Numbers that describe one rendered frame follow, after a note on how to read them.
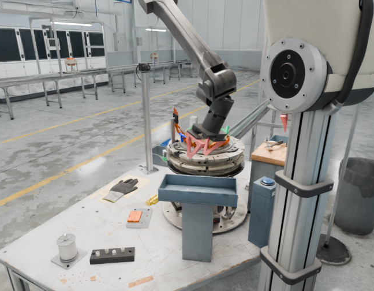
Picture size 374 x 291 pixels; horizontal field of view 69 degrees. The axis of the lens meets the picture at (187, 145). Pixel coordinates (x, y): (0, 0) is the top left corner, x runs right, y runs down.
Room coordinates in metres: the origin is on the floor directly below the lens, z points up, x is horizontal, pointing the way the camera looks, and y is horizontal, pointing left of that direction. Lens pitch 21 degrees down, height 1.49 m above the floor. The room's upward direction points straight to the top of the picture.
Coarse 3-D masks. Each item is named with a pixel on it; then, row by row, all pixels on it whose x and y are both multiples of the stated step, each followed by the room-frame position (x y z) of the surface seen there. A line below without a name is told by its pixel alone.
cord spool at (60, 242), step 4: (68, 236) 0.77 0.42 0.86; (72, 236) 0.77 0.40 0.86; (60, 240) 0.75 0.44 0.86; (64, 240) 0.76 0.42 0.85; (68, 240) 0.75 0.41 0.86; (72, 240) 0.75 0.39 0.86; (60, 244) 0.73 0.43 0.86; (64, 244) 0.73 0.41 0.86; (68, 244) 0.73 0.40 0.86; (60, 256) 0.75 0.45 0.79; (76, 256) 0.75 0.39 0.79; (64, 260) 0.73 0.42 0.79; (68, 260) 0.73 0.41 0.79; (72, 260) 0.73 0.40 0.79
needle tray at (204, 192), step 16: (176, 176) 0.84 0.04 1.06; (192, 176) 0.83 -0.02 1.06; (160, 192) 0.74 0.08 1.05; (176, 192) 0.73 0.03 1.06; (192, 192) 0.72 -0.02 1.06; (208, 192) 0.72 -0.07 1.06; (224, 192) 0.79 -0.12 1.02; (192, 208) 0.74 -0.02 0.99; (208, 208) 0.73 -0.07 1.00; (192, 224) 0.74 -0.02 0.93; (208, 224) 0.73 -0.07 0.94; (192, 240) 0.74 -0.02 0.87; (208, 240) 0.73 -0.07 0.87; (192, 256) 0.74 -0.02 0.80; (208, 256) 0.73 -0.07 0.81
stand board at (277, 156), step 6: (264, 144) 1.13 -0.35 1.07; (270, 144) 1.13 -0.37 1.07; (258, 150) 1.06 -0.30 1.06; (264, 150) 1.06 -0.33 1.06; (276, 150) 1.06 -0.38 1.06; (282, 150) 1.06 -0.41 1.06; (252, 156) 1.02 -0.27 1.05; (258, 156) 1.01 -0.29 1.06; (264, 156) 1.00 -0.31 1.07; (270, 156) 1.00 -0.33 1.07; (276, 156) 1.00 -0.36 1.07; (282, 156) 1.00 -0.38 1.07; (270, 162) 0.98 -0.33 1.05; (276, 162) 0.97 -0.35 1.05; (282, 162) 0.96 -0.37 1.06
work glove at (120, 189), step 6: (120, 180) 1.30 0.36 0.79; (126, 180) 1.29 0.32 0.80; (132, 180) 1.30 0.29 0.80; (114, 186) 1.23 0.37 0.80; (120, 186) 1.22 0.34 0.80; (126, 186) 1.22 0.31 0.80; (132, 186) 1.24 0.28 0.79; (114, 192) 1.18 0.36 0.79; (120, 192) 1.18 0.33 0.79; (126, 192) 1.18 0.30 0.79; (102, 198) 1.13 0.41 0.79; (108, 198) 1.13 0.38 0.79; (114, 198) 1.13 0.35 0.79
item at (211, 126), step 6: (210, 114) 0.75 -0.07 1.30; (204, 120) 0.76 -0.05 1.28; (210, 120) 0.75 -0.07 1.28; (216, 120) 0.74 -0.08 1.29; (222, 120) 0.75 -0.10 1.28; (192, 126) 0.75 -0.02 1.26; (198, 126) 0.75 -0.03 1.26; (204, 126) 0.75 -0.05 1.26; (210, 126) 0.74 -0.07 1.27; (216, 126) 0.74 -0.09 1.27; (204, 132) 0.72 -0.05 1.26; (210, 132) 0.74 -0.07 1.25; (216, 132) 0.75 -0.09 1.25; (222, 132) 0.78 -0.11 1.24
